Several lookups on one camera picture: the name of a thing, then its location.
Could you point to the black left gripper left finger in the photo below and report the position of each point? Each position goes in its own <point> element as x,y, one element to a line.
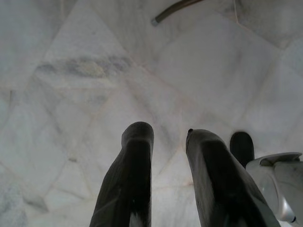
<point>125,179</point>

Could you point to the black robot foot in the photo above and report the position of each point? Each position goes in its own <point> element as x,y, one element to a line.
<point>242,147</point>

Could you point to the silver white robot leg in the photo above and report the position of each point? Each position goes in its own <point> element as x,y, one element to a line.
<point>277,184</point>

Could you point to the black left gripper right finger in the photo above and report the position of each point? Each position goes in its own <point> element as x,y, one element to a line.
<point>220,179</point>

